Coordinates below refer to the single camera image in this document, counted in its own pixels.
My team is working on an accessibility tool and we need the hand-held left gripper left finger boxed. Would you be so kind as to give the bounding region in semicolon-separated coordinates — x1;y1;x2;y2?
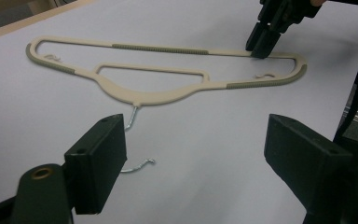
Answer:
63;113;128;216

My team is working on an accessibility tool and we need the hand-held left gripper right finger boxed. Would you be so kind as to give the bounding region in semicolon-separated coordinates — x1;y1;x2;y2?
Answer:
263;113;356;217

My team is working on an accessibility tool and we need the beige clothes hanger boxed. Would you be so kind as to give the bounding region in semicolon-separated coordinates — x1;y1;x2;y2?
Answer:
25;35;309;174

